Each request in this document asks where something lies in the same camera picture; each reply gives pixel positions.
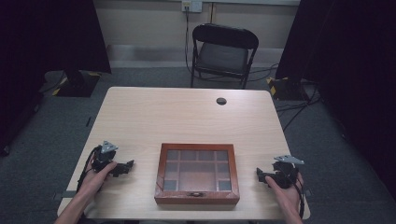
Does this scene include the right hand-held gripper cable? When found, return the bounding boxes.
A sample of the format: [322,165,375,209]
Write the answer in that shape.
[290,169,306,219]

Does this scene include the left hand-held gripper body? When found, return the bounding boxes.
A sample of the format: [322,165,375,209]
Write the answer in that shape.
[91,140,120,174]

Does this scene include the black stand base yellow stripes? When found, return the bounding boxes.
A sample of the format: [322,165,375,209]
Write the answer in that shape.
[266,77,310,102]

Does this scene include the black cable from wall socket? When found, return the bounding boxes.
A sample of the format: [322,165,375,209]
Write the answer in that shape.
[184,7,192,75]

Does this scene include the white wall socket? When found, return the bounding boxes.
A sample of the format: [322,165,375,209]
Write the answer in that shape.
[181,0,204,14]

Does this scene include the person's left hand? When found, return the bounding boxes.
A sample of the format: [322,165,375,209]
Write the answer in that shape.
[78,161,118,200]

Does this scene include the wooden box with glass lid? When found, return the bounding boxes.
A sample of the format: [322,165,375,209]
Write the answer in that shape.
[153,142,241,206]

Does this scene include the left hand-held gripper cable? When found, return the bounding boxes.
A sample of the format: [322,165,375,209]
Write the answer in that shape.
[76,145,101,193]

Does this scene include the black curtain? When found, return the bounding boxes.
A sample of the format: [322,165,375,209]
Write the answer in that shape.
[0,0,112,157]
[275,0,396,200]

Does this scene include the hand-held gripper cable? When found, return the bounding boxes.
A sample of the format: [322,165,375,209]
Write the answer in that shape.
[76,145,101,193]
[290,169,306,219]

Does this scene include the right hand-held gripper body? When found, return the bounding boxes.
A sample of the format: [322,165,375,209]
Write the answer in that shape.
[271,154,305,189]

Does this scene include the person's right hand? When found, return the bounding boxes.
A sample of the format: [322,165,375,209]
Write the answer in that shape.
[264,172,304,216]

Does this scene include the black folding chair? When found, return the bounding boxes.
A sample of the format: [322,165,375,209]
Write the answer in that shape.
[190,22,260,91]

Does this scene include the black table edge bracket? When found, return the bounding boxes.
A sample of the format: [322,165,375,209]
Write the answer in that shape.
[51,190,78,201]

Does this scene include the black floor cables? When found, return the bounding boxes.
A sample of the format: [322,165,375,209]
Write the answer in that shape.
[275,81,323,133]

